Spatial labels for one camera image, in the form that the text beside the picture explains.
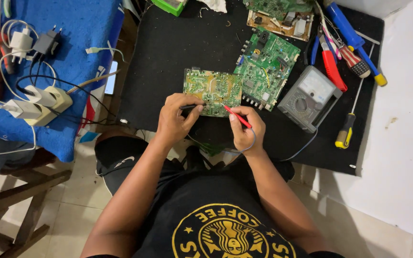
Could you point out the person's left hand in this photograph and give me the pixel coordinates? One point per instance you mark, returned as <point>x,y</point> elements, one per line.
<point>173,122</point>

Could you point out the person's right hand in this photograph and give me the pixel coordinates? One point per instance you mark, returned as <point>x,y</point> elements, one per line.
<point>247,132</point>

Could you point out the red multimeter probe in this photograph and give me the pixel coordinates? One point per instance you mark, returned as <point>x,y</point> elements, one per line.
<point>238,116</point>

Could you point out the black multimeter probe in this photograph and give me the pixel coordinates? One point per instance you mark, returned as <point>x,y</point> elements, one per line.
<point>192,106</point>

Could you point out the green solder-side circuit board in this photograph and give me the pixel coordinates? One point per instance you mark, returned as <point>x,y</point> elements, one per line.
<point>212,89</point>

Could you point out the black shorts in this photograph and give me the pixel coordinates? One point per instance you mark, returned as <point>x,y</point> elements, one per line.
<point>120,161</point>

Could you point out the green main circuit board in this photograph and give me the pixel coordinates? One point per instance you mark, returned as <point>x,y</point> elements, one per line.
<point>267,68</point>

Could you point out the grey analog multimeter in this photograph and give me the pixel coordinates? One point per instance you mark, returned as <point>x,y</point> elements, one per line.
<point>308,97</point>

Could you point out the black work mat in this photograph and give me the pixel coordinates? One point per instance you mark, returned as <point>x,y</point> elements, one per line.
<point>185,50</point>

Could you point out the smartphone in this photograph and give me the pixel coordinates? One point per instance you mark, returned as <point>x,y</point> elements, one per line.
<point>111,78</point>

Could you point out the black printed t-shirt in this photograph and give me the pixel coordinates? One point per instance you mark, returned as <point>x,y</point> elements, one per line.
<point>213,211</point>

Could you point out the brown power supply board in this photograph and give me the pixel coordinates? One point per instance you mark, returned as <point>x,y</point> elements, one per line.
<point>281,24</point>

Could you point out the green plastic box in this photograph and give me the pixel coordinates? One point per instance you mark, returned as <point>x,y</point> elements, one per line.
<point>170,5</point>

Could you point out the beige power strip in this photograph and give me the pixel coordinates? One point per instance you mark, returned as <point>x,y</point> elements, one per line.
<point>56,105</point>

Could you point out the blue cloth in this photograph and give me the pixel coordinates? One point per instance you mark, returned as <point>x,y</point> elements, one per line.
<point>74,57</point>

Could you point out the white crumpled cloth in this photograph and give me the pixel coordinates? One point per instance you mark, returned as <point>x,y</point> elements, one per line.
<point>214,5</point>

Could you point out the dark green circuit board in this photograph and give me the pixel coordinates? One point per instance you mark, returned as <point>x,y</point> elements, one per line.
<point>274,6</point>

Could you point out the white plug adapter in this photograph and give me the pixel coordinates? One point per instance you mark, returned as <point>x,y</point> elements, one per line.
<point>23,109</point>
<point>39,95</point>

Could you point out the black phone charger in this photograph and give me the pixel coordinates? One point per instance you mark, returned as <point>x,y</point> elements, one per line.
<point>47,42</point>

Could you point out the white phone charger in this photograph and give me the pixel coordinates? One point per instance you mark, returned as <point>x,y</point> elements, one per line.
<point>20,43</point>

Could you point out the wooden stool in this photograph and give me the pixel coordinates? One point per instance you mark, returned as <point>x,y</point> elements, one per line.
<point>16,208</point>

